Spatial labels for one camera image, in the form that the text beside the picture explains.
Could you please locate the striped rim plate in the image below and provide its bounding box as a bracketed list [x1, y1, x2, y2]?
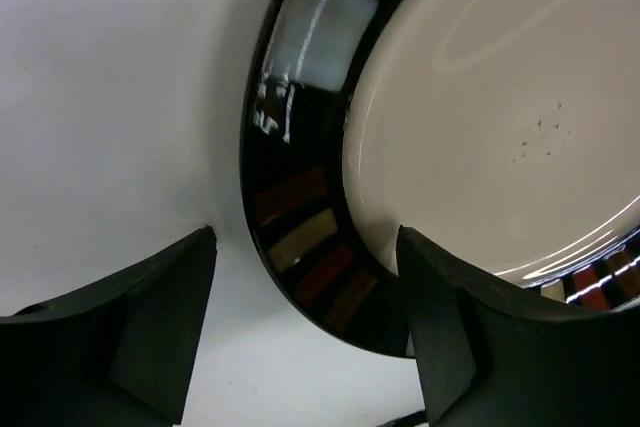
[240, 0, 639, 357]

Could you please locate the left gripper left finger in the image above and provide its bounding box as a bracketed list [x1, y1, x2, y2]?
[1, 227, 217, 426]

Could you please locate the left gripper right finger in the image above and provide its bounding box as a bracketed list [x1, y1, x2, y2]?
[396, 227, 639, 426]

